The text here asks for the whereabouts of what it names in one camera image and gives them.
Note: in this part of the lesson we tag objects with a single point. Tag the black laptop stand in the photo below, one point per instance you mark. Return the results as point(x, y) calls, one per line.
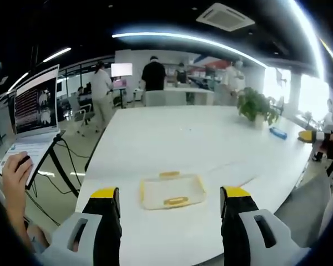
point(59, 166)

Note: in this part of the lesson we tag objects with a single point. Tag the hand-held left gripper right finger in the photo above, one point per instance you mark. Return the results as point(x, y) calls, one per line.
point(269, 235)

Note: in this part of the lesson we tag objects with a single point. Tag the short ceiling light strip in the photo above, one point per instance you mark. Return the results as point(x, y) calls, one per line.
point(56, 54)

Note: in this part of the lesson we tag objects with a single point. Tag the white low counter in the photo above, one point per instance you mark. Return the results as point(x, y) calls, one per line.
point(180, 97)

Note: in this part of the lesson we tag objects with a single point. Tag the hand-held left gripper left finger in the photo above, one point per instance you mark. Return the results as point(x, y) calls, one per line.
point(72, 235)

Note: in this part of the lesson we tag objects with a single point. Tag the grey office chair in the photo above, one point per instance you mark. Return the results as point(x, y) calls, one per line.
point(83, 112)

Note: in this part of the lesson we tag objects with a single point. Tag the open silver laptop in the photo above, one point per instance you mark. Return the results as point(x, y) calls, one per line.
point(36, 102)

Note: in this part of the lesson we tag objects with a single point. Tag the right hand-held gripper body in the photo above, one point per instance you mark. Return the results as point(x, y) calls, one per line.
point(331, 131)

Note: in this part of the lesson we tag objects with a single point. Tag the ceiling air conditioner vent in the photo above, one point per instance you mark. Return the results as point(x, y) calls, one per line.
point(225, 16)

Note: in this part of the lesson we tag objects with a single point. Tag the green potted plant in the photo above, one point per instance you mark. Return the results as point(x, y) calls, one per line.
point(256, 106)

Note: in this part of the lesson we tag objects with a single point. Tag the long ceiling light strip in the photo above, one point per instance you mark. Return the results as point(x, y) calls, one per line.
point(188, 40)

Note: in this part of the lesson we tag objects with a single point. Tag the blue flat packet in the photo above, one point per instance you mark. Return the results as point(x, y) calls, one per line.
point(278, 132)

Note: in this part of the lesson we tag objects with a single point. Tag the white computer monitor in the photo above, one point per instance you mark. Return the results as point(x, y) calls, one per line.
point(121, 69)

